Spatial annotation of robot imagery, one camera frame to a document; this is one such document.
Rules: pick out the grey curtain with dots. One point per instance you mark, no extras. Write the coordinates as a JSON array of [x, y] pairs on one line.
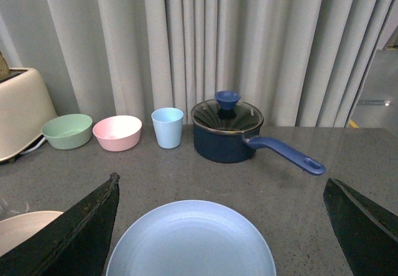
[[301, 62]]

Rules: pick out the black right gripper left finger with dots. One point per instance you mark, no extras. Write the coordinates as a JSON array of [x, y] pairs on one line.
[[75, 243]]

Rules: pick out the glass lid with blue knob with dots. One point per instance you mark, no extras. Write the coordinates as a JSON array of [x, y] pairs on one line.
[[226, 113]]

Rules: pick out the green bowl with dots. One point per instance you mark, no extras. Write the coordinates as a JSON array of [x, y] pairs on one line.
[[69, 131]]

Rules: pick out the light blue plate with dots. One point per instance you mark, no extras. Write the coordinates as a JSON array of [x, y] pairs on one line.
[[192, 237]]

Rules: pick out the pink bowl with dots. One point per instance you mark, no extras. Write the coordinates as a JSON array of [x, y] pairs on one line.
[[118, 133]]

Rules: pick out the cream toaster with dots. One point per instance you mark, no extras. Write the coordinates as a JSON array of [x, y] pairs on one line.
[[25, 107]]

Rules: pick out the dark blue saucepan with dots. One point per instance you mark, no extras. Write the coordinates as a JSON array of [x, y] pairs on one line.
[[234, 147]]

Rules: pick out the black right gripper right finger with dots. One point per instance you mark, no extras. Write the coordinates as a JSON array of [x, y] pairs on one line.
[[366, 232]]

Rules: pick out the light blue cup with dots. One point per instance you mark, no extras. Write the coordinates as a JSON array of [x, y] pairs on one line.
[[168, 127]]

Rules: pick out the pink plate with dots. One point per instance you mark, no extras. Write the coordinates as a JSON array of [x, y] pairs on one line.
[[17, 229]]

